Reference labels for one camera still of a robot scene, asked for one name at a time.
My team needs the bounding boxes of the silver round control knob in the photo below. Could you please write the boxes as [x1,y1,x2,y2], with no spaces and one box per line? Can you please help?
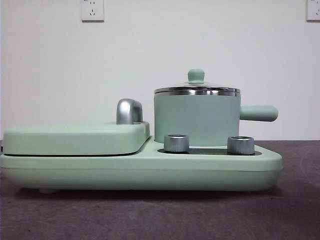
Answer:
[226,136,255,155]
[163,134,190,153]

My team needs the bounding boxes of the mint green pot with handle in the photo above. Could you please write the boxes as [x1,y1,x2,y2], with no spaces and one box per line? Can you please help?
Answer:
[153,90,279,147]

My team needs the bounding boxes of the glass lid with green knob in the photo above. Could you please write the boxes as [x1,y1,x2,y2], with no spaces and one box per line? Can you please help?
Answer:
[153,68,241,93]

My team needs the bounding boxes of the black glossy control panel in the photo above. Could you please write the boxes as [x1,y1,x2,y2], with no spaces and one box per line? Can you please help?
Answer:
[157,147,256,156]

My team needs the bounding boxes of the silver griddle cover handle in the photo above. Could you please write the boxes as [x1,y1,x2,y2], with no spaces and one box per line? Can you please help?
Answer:
[115,98,144,125]

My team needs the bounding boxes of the mint green hinged griddle cover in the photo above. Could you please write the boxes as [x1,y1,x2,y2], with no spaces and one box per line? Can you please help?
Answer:
[1,120,151,156]

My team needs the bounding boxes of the white wall socket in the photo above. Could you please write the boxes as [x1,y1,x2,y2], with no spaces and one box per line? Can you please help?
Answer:
[306,0,320,22]
[80,0,105,23]

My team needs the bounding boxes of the mint green breakfast machine base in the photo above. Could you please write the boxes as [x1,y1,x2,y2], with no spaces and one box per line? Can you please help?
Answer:
[0,136,283,195]

